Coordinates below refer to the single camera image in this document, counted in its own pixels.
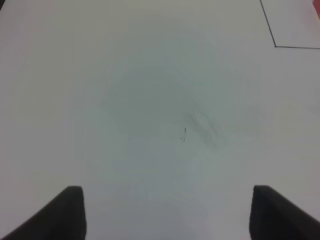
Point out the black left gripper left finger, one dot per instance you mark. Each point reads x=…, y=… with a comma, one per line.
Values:
x=63, y=218

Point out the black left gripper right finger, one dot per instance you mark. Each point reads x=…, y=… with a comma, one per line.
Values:
x=274, y=217

